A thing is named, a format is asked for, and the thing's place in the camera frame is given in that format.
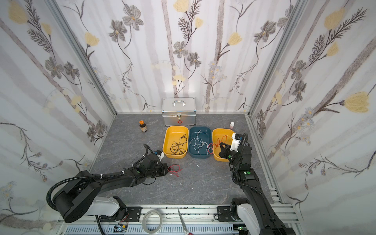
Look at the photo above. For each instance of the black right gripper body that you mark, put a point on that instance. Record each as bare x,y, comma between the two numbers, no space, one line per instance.
227,151

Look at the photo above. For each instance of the scissors with red handle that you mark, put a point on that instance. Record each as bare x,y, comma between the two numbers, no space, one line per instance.
185,229

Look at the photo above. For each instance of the roll of clear tape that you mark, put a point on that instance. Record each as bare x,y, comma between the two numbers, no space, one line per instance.
152,222

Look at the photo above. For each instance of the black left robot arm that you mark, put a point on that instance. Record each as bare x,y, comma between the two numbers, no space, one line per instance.
78,196

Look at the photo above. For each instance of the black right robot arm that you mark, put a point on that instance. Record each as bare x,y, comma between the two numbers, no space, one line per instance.
254,210

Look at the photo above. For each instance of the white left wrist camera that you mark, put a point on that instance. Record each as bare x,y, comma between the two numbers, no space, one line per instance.
159,154

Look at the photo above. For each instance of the left yellow plastic bin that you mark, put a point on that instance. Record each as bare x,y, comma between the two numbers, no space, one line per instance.
176,142

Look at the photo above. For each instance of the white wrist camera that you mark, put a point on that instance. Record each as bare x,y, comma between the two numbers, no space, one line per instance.
237,140
159,154

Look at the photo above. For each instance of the silver first aid case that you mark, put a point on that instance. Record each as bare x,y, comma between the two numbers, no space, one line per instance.
179,111

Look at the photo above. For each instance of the teal plastic bin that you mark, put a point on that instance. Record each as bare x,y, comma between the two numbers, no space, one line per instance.
200,138

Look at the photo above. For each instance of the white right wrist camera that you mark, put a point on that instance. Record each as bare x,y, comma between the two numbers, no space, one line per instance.
237,140

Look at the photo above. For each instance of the brown bottle orange cap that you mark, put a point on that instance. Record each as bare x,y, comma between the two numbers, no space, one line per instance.
143,126

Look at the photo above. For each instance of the aluminium front rail frame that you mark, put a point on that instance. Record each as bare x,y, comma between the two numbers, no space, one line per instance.
163,220

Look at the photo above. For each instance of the right yellow plastic bin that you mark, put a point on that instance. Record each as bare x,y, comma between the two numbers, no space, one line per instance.
220,135

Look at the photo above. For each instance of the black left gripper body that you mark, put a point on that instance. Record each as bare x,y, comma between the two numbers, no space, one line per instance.
163,170

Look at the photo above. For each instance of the yellow plastic bin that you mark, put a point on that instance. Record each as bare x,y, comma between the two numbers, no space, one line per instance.
176,142
220,135

